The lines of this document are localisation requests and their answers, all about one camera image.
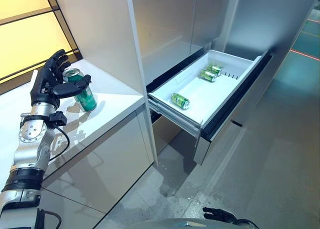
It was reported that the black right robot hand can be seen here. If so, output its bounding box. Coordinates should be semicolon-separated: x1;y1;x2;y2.
202;206;237;224

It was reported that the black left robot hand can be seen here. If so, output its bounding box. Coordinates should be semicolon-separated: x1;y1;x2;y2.
29;48;92;108

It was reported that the green drink can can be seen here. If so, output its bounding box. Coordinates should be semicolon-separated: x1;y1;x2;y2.
170;92;191;111
198;69;218;83
206;63;224;77
62;68;98;113

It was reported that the fridge drawer with white bin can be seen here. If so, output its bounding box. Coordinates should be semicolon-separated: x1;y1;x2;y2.
146;48;274;166

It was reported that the stainless steel fridge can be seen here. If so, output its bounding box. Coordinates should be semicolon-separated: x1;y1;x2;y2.
129;0;320;166

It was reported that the grey robot torso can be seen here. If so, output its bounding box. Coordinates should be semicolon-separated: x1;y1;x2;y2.
124;216;251;229

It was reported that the tall white cabinet panel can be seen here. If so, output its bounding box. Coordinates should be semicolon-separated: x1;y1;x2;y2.
51;0;160;165

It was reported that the white counter cabinet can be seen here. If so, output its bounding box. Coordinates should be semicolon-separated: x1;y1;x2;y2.
0;58;154;229

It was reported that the clear plastic drawer divider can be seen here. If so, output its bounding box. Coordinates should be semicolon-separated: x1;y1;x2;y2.
174;68;199;86

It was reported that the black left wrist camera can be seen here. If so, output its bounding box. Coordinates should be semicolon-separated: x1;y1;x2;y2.
48;111;68;126

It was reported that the yellow window with black frame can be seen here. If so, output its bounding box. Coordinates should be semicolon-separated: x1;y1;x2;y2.
0;0;83;96

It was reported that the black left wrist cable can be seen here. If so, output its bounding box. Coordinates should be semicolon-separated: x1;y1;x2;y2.
48;124;71;162

